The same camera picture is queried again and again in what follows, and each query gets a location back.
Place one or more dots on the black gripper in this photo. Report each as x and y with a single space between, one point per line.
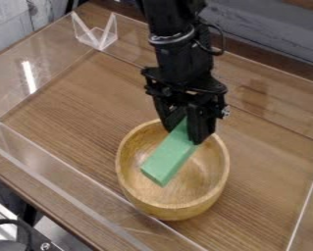
181 82

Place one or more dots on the green rectangular block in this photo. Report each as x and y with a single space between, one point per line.
171 155

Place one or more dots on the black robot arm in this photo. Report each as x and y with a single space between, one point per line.
175 16

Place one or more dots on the brown wooden bowl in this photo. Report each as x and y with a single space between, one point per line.
198 185

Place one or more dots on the clear acrylic tray walls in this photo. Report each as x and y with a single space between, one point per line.
76 116

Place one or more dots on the clear acrylic corner bracket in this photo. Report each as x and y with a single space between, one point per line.
97 37

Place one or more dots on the black metal frame bracket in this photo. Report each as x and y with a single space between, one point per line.
41 242

